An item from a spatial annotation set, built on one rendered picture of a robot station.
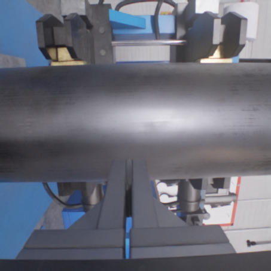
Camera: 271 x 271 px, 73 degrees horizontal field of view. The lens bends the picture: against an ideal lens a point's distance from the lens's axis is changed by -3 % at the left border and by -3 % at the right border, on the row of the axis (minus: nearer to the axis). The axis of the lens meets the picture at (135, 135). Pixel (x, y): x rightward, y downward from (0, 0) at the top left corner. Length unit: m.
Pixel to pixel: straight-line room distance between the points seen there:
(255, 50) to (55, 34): 2.85
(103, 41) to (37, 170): 0.68
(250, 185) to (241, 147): 3.39
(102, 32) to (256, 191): 3.46
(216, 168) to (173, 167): 0.07
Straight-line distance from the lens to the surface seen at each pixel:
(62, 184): 0.67
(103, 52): 0.88
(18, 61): 1.09
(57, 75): 0.31
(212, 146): 0.29
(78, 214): 1.97
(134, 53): 2.71
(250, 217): 4.08
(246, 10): 1.77
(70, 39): 0.58
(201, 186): 0.68
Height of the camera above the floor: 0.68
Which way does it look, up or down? 1 degrees up
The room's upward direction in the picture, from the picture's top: 89 degrees clockwise
